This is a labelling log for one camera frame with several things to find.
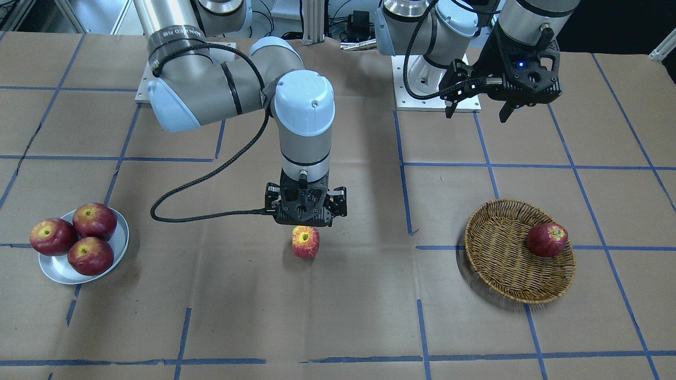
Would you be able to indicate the red apple plate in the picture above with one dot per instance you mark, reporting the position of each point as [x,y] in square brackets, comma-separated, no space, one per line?
[53,237]
[95,219]
[91,256]

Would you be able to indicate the dark red apple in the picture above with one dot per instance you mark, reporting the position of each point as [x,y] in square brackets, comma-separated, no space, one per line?
[547,240]

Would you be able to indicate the grey metal plate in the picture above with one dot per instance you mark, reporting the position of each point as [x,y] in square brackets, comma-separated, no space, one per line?
[59,270]

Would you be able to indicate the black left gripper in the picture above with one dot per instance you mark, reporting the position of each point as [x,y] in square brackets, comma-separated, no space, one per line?
[492,58]

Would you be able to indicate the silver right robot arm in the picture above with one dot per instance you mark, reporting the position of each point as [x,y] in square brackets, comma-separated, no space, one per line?
[195,82]

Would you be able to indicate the red apple plate front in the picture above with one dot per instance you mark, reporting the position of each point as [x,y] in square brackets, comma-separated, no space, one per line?
[91,256]

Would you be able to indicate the black power adapter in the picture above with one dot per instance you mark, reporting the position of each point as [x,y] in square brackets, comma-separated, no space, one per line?
[360,22]

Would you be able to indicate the red apple plate top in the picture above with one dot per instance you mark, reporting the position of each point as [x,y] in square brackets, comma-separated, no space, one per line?
[95,219]

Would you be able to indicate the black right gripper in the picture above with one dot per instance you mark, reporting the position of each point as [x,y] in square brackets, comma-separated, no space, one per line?
[273,195]

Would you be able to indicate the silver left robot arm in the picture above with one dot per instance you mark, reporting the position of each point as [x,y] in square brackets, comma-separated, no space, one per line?
[446,53]

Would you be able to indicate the aluminium frame post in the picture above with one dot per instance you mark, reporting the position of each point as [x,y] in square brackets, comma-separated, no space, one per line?
[313,20]

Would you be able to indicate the brown wicker basket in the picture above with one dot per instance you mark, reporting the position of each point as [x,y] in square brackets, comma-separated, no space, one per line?
[495,243]

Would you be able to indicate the red yellow apple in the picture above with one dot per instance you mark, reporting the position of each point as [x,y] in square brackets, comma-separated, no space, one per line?
[305,241]

